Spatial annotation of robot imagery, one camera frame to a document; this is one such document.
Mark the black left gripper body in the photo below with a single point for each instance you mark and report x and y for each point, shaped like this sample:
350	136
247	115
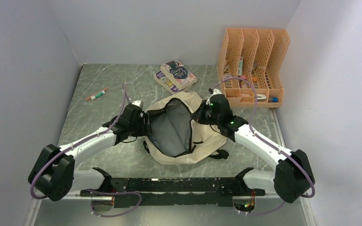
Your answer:
140	128

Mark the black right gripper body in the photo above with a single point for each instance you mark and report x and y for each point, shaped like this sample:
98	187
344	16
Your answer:
205	115

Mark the beige canvas backpack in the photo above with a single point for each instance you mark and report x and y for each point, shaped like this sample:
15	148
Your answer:
175	137

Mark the floral Little Women book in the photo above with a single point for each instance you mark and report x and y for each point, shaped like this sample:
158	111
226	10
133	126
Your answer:
178	74

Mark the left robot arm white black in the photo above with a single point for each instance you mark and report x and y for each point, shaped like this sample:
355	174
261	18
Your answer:
54	174

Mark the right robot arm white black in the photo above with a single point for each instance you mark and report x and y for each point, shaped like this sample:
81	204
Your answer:
291	176

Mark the orange green white marker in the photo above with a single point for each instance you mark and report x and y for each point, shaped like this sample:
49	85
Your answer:
97	95

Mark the white stapler in organizer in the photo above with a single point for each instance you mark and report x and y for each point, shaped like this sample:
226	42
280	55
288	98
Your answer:
261	97

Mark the green white packet in organizer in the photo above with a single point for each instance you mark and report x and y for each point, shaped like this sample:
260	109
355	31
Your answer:
240	66

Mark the purple illustrated paperback book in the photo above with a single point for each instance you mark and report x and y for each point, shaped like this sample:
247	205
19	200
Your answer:
166	83

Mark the blue cap item in organizer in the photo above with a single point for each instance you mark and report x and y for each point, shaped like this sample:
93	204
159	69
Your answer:
273	100

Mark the orange plastic file organizer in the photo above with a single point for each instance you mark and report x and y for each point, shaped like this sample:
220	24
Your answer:
263	52

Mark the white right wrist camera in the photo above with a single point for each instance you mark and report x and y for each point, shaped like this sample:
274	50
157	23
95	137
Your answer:
213	92

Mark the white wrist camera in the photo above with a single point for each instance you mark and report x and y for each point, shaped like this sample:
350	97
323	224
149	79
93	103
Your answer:
138	103
213	92

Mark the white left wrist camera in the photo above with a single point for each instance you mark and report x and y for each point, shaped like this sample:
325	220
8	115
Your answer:
138	103

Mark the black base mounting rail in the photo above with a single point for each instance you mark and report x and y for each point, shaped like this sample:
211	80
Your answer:
181	191

